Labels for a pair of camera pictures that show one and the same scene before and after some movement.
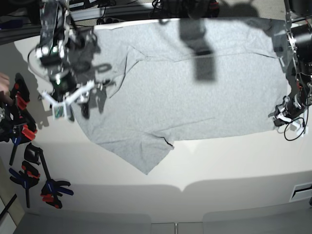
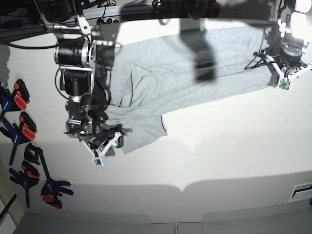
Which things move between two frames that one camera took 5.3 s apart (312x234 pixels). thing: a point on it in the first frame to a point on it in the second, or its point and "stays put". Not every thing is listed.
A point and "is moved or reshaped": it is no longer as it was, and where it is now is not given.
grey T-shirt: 169,80 is moved or reshaped
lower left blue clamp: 27,177 stays put
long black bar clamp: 52,189 stays put
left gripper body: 62,81 to 107,139
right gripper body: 291,107 to 290,55
